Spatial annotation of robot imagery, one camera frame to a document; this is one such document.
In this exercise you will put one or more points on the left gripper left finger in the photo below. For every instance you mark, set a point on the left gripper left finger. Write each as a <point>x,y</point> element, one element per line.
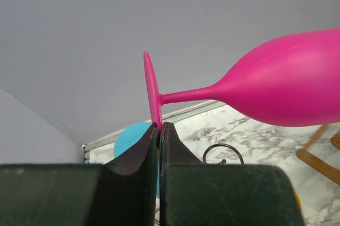
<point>120,192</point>

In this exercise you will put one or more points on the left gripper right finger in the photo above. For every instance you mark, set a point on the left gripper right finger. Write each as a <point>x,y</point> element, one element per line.
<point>195,193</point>

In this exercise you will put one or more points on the metal wine glass rack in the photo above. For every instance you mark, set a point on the metal wine glass rack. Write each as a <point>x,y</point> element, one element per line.
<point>221,154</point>

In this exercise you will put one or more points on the blue wine glass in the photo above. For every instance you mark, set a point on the blue wine glass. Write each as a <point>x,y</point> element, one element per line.
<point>129,137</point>

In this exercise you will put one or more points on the pink wine glass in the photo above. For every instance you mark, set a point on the pink wine glass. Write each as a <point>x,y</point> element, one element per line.
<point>290,81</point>

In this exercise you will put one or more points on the yellow wine glass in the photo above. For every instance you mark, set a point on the yellow wine glass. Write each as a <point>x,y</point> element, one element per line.
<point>297,199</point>

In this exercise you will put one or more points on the wooden dish rack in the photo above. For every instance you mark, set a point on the wooden dish rack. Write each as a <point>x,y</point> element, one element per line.
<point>321,152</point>

